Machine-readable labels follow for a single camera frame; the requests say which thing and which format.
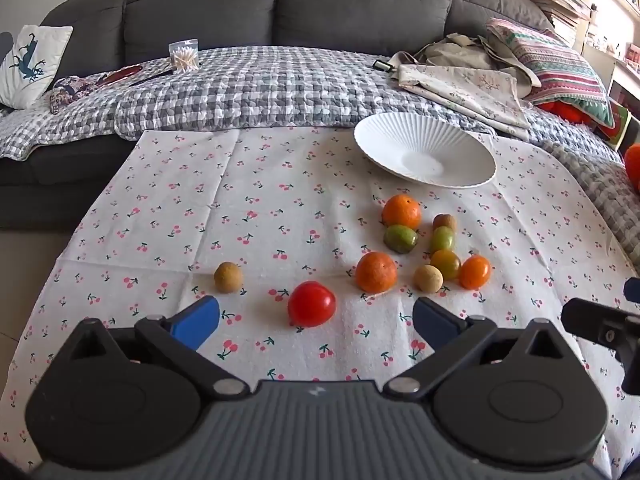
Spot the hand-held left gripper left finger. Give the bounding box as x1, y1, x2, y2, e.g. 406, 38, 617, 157
65, 296, 251, 402

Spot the dark red flat item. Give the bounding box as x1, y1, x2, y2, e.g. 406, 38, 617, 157
97, 65, 146, 86

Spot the small orange tangerine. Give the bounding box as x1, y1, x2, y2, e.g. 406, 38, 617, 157
459, 255, 492, 291

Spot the medium orange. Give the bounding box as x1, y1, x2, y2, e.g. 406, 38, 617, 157
355, 251, 398, 294

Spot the red tomato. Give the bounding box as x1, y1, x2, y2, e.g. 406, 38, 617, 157
287, 281, 337, 328

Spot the floral fabric pouch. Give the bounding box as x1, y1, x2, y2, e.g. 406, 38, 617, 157
50, 72, 126, 113

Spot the grey knitted blanket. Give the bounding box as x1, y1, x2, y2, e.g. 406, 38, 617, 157
540, 137, 640, 276

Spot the yellow-green tomato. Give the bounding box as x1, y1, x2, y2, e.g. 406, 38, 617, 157
430, 249, 462, 281

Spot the white bookshelf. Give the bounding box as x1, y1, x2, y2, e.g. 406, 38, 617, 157
582, 0, 640, 111

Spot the dark grey sofa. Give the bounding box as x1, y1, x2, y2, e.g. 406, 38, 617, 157
0, 0, 556, 233

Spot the green oval fruit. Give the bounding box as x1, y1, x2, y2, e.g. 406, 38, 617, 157
383, 225, 420, 254

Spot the red-orange fabric item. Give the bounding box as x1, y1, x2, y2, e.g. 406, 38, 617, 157
537, 101, 593, 126

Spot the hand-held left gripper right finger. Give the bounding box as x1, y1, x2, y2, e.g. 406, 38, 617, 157
383, 296, 575, 401

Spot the cherry print tablecloth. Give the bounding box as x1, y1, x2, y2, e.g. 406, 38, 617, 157
0, 127, 640, 480

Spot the orange plush item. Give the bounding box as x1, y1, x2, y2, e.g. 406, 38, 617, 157
624, 143, 640, 188

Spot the beige floral cloth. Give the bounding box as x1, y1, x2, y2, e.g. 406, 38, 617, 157
395, 64, 532, 141

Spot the red and green cushion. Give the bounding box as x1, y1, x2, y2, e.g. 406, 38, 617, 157
595, 100, 640, 150

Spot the stack of papers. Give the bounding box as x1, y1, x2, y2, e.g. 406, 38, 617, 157
520, 0, 593, 46

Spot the grey checkered blanket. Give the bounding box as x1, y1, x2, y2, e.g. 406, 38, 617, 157
0, 45, 640, 161

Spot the white ribbed plate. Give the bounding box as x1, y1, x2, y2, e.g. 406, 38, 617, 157
353, 112, 497, 189

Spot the white deer print pillow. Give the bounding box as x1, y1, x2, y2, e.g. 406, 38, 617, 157
0, 25, 74, 110

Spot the striped patterned pillow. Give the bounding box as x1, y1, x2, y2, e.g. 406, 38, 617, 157
486, 17, 616, 128

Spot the small green fruit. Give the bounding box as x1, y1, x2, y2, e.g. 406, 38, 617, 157
431, 226, 456, 252

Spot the large orange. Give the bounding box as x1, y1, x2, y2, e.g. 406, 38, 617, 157
381, 194, 423, 230

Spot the clear cotton swab box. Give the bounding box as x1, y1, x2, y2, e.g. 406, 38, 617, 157
168, 39, 201, 72

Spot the beige canvas bag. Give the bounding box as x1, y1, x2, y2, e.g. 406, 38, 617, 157
390, 32, 543, 101

